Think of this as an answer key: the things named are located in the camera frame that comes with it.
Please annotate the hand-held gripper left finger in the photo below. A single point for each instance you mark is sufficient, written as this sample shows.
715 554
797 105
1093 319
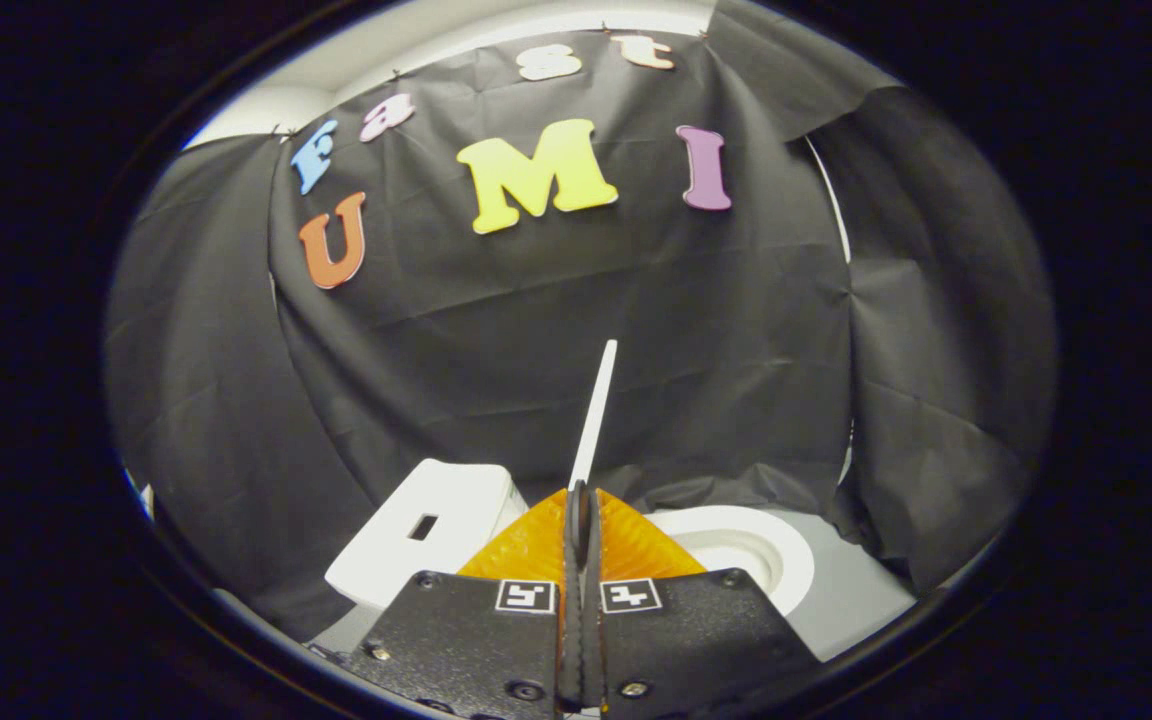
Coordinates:
476 630

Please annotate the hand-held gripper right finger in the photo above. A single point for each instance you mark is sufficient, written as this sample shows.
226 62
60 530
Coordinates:
686 630

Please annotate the white toilet lid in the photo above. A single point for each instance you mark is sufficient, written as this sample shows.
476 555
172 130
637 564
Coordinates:
593 420

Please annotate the black backdrop cloth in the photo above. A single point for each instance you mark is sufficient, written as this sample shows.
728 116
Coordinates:
536 330

